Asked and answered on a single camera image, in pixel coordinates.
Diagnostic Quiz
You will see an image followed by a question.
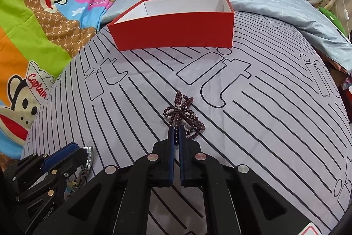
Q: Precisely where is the cartoon monkey blanket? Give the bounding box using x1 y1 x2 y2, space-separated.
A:
0 0 143 164

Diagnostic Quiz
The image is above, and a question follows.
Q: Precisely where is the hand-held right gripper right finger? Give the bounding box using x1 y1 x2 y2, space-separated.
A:
179 125 330 235

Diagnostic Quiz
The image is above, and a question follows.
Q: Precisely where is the green plastic item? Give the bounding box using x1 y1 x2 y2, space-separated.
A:
318 6 347 36

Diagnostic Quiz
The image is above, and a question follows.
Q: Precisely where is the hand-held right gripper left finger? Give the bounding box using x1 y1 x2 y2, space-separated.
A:
33 126 175 235

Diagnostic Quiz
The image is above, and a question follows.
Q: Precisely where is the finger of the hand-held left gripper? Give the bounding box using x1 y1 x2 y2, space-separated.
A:
16 172 70 207
19 142 94 175

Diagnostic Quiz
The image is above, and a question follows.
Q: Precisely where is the dark purple bead necklace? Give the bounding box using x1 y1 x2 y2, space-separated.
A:
164 90 207 146

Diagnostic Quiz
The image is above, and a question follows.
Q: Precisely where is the red cardboard box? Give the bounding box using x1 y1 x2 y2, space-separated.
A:
107 0 235 52

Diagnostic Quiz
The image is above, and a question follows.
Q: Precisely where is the grey striped bed sheet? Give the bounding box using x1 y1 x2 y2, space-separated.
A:
22 8 352 235

